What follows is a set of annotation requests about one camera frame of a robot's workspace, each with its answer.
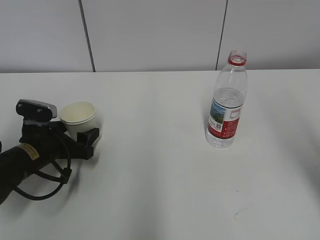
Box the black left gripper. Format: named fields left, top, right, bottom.
left=19, top=121, right=100, bottom=164

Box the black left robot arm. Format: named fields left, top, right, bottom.
left=0, top=121, right=100, bottom=202

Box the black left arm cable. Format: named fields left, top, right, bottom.
left=12, top=124, right=73, bottom=202

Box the clear water bottle red label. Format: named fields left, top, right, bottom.
left=205, top=50, right=248, bottom=148

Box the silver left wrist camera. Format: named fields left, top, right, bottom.
left=15, top=99, right=58, bottom=123

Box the white paper cup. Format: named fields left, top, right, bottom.
left=59, top=101, right=97, bottom=141

